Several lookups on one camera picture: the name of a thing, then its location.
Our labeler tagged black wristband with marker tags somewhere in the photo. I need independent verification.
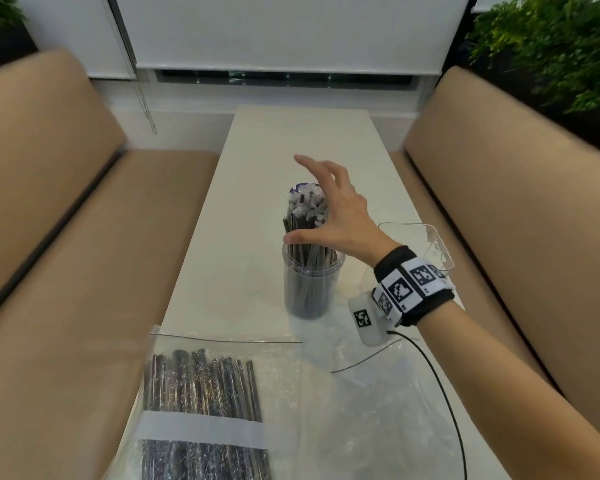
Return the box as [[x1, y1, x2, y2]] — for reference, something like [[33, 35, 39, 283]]
[[373, 245, 456, 328]]

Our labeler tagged clear round plastic jar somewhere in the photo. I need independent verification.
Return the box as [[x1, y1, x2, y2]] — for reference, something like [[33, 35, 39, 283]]
[[282, 240, 346, 321]]

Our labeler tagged bundle of wrapped black straws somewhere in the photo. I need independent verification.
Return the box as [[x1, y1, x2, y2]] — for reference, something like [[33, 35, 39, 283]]
[[282, 182, 339, 315]]

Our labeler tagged narrow white roller blind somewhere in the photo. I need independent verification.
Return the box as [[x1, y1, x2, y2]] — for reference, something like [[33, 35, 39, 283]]
[[19, 0, 137, 80]]

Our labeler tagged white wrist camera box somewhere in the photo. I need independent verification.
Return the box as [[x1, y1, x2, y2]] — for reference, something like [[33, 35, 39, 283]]
[[347, 290, 401, 347]]

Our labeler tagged clear square plastic container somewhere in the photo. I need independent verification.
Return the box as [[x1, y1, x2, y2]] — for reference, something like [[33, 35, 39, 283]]
[[377, 222, 455, 273]]

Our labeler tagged tan cushioned bench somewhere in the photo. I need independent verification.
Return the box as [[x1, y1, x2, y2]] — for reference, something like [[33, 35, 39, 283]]
[[0, 48, 222, 480], [387, 66, 600, 448]]

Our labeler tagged wide white roller blind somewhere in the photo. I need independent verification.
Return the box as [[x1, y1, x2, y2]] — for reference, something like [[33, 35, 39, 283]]
[[114, 0, 474, 76]]

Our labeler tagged empty clear plastic bag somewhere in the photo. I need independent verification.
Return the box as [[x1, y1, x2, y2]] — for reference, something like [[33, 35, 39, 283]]
[[300, 315, 468, 480]]

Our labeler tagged large green leafy plant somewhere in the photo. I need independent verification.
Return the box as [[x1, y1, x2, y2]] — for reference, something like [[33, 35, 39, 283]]
[[462, 0, 600, 116]]

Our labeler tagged person's right forearm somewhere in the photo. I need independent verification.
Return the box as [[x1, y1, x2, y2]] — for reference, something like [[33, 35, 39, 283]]
[[411, 294, 600, 480]]

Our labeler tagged person's right hand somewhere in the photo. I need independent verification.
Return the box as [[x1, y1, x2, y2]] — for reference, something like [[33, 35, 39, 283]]
[[283, 155, 404, 268]]

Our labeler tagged clear zip bag white label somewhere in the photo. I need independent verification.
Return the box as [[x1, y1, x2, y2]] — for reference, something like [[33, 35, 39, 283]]
[[111, 325, 308, 480]]

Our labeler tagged white blind cord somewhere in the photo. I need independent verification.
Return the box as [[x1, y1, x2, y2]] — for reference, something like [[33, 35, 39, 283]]
[[128, 42, 159, 135]]

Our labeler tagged small green leafy plant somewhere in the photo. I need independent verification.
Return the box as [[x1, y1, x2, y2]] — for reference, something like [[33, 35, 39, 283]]
[[0, 0, 29, 30]]

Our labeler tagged thin black cable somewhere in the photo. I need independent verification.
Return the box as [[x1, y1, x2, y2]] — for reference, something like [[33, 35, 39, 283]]
[[386, 331, 468, 480]]

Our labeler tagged pack of black straws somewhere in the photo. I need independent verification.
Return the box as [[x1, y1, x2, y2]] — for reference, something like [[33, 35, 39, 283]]
[[140, 348, 274, 480]]

